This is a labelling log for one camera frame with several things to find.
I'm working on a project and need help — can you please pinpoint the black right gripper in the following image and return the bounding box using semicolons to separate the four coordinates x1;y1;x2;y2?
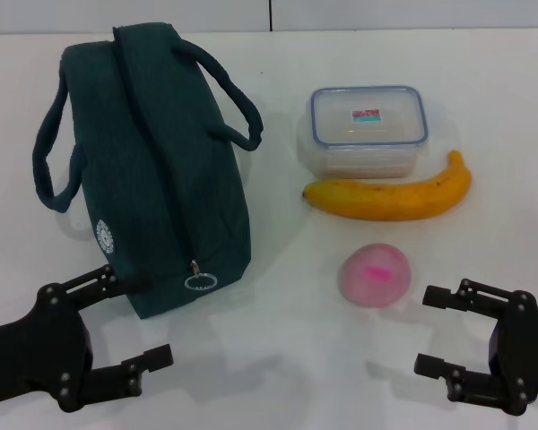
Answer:
413;278;538;404

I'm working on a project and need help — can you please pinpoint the clear plastic food container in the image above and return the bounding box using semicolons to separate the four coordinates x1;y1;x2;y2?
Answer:
298;83;430;179

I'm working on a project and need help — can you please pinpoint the yellow banana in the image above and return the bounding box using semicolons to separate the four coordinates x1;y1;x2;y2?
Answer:
301;150;473;222

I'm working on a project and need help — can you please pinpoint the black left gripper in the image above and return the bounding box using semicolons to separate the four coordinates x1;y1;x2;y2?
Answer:
0;263;175;412

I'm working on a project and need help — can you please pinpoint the dark green insulated lunch bag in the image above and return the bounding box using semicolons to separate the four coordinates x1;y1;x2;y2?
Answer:
32;21;265;320

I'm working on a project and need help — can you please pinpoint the pink round peach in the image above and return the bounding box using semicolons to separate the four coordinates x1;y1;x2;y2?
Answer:
337;241;412;308

